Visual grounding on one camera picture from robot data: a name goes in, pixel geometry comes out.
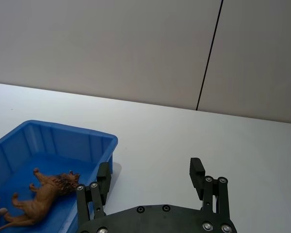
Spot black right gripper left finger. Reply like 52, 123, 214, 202
75, 162, 112, 223

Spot blue plastic bin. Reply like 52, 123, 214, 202
0, 119, 119, 233

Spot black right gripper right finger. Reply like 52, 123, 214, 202
189, 157, 231, 221

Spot brown toy lion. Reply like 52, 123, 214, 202
0, 167, 81, 233

